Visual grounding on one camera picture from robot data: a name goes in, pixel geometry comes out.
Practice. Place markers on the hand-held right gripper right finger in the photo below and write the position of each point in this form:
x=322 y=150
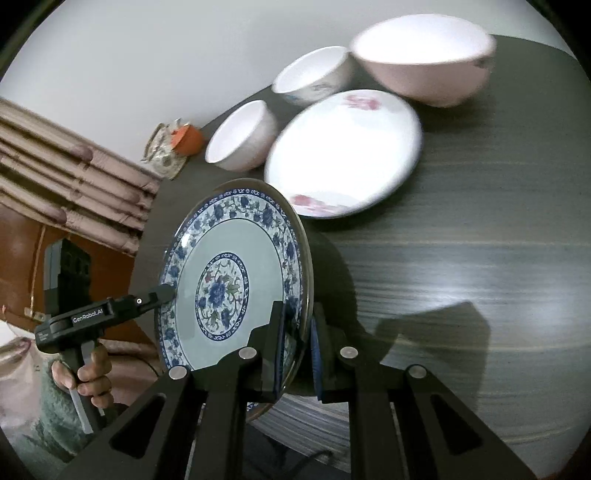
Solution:
x=316 y=357

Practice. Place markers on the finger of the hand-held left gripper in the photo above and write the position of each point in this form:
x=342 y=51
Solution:
x=160 y=294

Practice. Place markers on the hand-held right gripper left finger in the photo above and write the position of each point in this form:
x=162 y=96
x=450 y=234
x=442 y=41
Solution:
x=279 y=355

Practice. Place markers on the blue floral plate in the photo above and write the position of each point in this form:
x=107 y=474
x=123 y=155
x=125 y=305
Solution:
x=221 y=258

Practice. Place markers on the small plain white bowl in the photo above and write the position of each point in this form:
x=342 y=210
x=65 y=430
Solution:
x=238 y=138

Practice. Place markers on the large pink bowl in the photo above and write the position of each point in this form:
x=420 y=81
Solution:
x=420 y=55

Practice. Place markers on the person's left forearm green sleeve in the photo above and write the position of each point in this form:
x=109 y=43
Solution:
x=55 y=415

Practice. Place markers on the person's left hand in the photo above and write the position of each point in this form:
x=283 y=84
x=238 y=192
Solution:
x=92 y=369

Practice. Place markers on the brown wooden cabinet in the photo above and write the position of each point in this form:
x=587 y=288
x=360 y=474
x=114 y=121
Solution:
x=111 y=272

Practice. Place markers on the striped beige curtain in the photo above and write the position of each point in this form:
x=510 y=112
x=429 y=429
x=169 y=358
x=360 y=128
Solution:
x=69 y=180

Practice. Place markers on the floral ceramic teapot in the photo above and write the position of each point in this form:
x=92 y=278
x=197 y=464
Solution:
x=159 y=152

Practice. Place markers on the orange cup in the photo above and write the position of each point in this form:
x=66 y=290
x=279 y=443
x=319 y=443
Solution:
x=189 y=141

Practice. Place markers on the white plate with pink flowers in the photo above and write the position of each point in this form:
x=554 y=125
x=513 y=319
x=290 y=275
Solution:
x=341 y=147

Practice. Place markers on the white bowl with blue print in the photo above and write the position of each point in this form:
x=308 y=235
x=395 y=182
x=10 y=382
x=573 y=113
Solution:
x=314 y=76

